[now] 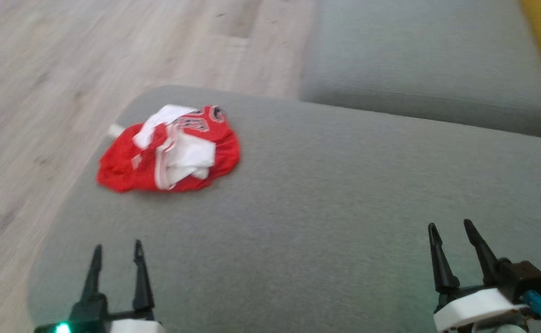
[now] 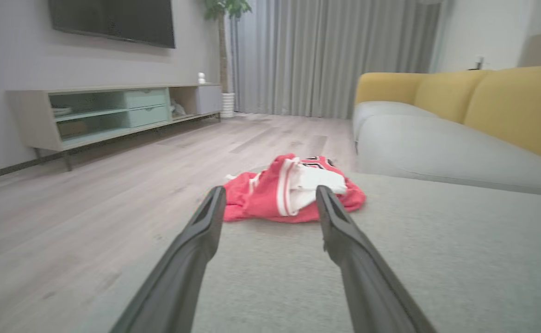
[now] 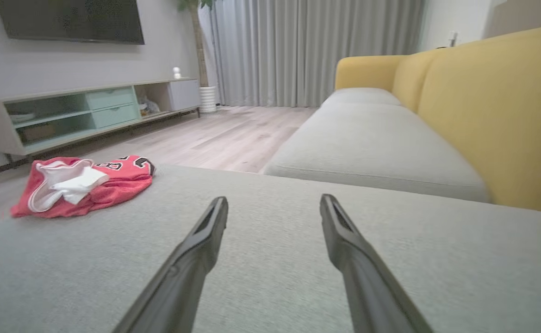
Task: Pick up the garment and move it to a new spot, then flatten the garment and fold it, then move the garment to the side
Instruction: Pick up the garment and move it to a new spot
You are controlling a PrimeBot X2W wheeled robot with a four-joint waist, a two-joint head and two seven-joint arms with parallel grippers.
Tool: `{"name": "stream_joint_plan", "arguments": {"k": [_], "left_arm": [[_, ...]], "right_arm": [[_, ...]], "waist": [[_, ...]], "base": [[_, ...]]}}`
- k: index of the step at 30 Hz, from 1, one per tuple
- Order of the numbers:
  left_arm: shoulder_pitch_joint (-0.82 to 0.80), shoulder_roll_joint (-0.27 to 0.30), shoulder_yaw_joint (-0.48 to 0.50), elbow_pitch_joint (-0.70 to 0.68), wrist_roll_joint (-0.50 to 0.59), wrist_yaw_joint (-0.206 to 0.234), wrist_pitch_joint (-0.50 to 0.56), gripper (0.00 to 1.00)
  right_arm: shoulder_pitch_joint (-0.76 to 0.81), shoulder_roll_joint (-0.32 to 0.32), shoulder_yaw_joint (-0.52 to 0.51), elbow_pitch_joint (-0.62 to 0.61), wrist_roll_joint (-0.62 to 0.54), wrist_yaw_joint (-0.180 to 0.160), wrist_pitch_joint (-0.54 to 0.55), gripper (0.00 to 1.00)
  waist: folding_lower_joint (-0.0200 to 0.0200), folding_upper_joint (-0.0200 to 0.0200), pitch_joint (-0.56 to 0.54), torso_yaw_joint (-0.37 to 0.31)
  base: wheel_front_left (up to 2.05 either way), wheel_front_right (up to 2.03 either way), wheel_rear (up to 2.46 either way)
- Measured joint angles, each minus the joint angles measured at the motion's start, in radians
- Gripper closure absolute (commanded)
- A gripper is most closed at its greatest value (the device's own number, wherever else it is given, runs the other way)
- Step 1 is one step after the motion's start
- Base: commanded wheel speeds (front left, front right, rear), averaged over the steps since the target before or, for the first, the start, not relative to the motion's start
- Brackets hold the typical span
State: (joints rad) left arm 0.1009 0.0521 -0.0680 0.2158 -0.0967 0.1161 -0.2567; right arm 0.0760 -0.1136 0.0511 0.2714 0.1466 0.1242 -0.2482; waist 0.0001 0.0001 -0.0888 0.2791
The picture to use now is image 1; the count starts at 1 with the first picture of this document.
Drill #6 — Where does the red and white sports garment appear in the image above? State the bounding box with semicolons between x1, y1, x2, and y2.
96;104;242;193

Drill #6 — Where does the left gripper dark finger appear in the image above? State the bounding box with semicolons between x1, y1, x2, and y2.
132;240;155;311
80;244;107;307

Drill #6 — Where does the small grey sofa cushion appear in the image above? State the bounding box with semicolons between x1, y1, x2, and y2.
298;0;541;139

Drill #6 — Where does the large grey sofa seat cushion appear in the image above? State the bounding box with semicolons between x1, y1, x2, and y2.
27;85;541;333

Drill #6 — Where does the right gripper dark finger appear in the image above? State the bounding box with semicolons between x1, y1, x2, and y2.
463;219;501;285
428;223;460;293

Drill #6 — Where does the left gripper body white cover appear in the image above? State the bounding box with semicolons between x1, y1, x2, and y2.
34;298;167;333

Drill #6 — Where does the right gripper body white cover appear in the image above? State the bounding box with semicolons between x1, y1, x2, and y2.
432;284;530;333

